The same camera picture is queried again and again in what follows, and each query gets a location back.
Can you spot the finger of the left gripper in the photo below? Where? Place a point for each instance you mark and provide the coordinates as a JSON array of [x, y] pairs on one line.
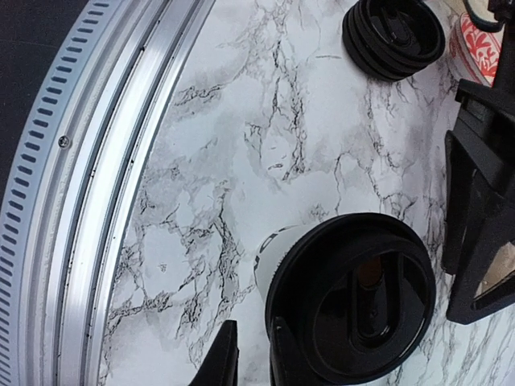
[[479, 222]]

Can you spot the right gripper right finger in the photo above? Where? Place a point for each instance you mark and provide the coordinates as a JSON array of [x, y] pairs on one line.
[[287, 366]]

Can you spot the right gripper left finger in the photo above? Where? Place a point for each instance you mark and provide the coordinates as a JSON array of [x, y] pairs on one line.
[[219, 367]]

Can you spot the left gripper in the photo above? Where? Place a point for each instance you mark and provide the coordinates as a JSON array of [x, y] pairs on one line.
[[485, 124]]

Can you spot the black cup lid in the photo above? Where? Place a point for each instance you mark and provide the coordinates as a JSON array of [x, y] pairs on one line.
[[358, 294]]

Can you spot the white paper coffee cup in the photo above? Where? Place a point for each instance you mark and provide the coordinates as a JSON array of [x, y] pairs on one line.
[[271, 253]]

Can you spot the red patterned bowl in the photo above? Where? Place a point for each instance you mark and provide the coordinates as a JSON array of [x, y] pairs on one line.
[[473, 53]]

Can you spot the stack of black lids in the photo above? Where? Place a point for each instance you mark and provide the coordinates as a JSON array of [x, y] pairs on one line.
[[392, 40]]

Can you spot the aluminium front rail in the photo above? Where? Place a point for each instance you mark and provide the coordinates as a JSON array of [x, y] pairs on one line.
[[74, 180]]

